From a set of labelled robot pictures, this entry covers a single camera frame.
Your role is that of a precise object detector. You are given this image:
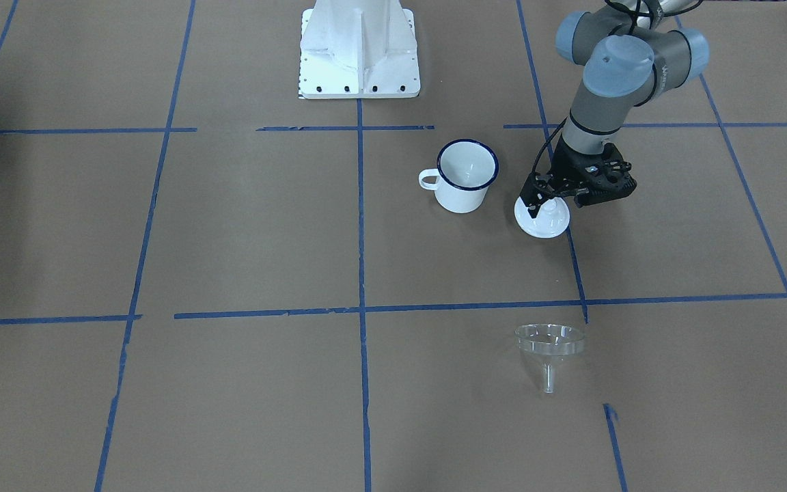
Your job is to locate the white ceramic lid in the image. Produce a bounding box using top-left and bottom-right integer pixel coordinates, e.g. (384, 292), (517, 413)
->
(513, 198), (570, 238)

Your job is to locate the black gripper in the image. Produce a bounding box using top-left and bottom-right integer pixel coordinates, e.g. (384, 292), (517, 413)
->
(519, 142), (637, 220)

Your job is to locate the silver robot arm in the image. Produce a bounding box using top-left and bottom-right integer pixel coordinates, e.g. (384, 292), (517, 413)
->
(518, 1), (711, 220)

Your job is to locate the clear plastic funnel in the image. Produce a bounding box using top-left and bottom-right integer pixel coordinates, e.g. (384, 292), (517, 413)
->
(513, 324), (586, 395)

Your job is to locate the white enamel mug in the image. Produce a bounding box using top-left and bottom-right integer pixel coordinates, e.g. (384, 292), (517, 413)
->
(418, 138), (500, 214)

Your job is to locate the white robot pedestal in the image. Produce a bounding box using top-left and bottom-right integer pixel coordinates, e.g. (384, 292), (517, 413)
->
(298, 1), (422, 100)

